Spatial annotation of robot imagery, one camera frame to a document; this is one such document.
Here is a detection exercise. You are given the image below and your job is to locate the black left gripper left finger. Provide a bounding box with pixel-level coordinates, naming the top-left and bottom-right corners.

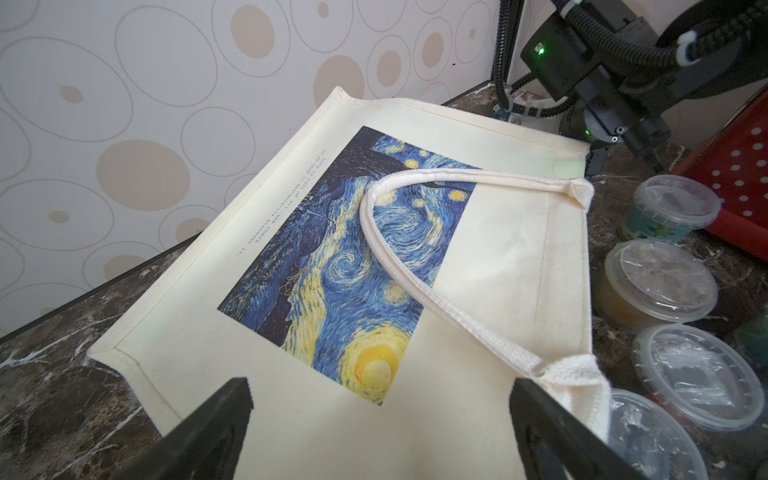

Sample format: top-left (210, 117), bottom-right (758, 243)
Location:
top-left (113, 377), bottom-right (253, 479)

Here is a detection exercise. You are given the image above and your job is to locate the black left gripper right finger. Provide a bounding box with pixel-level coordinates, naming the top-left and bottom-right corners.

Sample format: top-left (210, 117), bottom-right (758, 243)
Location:
top-left (509, 378), bottom-right (643, 479)

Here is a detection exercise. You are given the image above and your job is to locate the orange seed jar clear lid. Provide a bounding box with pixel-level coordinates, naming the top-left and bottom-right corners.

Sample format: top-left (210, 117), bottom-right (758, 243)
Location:
top-left (608, 389), bottom-right (709, 480)

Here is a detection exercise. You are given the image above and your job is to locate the clear seed jar row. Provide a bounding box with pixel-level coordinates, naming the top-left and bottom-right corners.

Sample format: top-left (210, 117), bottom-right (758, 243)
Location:
top-left (631, 324), bottom-right (765, 432)

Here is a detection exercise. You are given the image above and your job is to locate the wide amber seed jar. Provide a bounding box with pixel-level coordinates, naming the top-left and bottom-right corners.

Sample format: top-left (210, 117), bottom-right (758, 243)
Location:
top-left (593, 239), bottom-right (718, 334)

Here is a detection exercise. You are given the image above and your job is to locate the cream canvas starry night bag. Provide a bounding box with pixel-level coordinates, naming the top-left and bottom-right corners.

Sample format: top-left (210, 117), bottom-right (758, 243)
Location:
top-left (88, 89), bottom-right (610, 479)

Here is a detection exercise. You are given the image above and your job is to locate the teal label seed jar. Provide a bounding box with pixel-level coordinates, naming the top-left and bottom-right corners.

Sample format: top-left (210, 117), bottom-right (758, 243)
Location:
top-left (618, 175), bottom-right (722, 243)

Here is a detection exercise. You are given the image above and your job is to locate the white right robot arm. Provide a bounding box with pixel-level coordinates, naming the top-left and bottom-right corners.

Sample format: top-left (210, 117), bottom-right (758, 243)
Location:
top-left (492, 0), bottom-right (767, 172)

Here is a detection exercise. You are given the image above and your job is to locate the red and steel toaster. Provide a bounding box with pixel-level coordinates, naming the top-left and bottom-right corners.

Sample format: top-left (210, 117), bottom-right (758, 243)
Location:
top-left (672, 88), bottom-right (768, 260)

